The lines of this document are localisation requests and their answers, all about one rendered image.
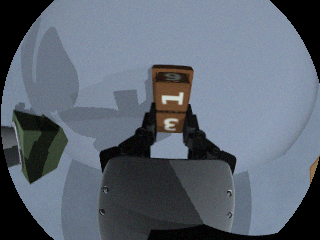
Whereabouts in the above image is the brown cube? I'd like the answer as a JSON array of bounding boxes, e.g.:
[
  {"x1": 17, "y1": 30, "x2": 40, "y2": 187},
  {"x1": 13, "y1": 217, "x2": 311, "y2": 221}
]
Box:
[
  {"x1": 156, "y1": 110, "x2": 186, "y2": 133},
  {"x1": 155, "y1": 72, "x2": 191, "y2": 112}
]

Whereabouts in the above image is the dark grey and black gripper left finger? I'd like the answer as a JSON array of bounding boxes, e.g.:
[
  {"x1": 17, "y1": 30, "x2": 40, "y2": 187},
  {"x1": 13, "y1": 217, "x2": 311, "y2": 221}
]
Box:
[{"x1": 99, "y1": 102, "x2": 157, "y2": 173}]

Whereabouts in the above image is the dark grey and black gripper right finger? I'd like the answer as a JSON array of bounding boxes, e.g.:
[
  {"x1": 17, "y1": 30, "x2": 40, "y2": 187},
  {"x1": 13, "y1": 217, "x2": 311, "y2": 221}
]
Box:
[{"x1": 183, "y1": 104, "x2": 236, "y2": 176}]

